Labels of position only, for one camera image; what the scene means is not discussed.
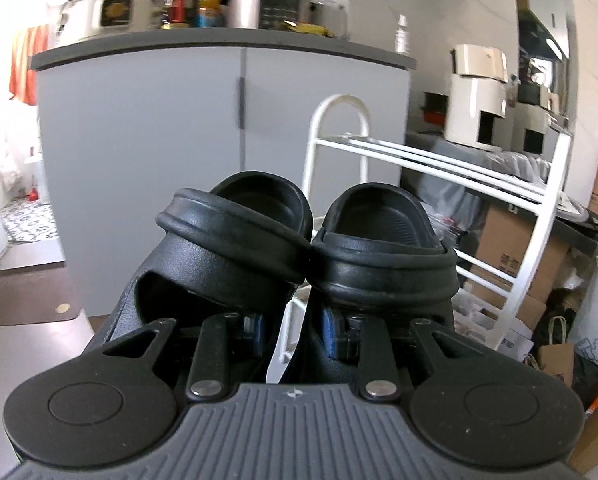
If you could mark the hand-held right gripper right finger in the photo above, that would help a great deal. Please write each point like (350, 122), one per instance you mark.
(334, 335)

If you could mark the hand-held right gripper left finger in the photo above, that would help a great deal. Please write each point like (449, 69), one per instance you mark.
(255, 332)

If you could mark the black chunky sandal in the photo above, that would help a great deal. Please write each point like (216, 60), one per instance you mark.
(384, 255)
(219, 240)

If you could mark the white metal shoe rack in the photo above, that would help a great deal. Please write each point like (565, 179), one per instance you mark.
(341, 99)

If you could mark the white printed box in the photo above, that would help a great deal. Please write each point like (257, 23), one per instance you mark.
(516, 342)

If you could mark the grey plastic cover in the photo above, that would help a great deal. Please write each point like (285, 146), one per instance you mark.
(459, 180)

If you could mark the grey cabinet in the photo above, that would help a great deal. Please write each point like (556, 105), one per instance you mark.
(154, 160)

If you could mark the brown paper bag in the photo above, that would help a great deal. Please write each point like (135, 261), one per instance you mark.
(556, 355)

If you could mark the brown door mat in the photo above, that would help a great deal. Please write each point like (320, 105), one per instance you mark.
(24, 300)

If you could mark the red plunger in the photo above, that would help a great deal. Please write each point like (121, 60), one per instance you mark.
(33, 194)

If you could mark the white toilet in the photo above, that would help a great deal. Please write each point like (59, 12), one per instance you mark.
(34, 170)

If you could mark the white cardboard box tower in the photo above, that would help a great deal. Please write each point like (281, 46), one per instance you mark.
(479, 100)

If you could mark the small white bottle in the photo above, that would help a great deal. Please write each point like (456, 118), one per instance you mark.
(402, 37)

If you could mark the yellow packet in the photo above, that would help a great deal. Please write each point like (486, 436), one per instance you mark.
(309, 29)

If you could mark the white toaster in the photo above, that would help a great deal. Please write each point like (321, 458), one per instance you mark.
(329, 15)

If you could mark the steel pot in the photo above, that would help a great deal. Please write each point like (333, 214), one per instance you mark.
(244, 10)

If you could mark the orange juice bottle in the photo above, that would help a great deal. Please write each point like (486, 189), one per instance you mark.
(209, 5)

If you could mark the red bottle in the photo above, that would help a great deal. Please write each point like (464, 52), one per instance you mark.
(176, 10)

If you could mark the white rice cooker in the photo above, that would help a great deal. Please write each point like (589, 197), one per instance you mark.
(109, 17)

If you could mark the orange towel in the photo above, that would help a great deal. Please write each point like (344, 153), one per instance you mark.
(26, 65)

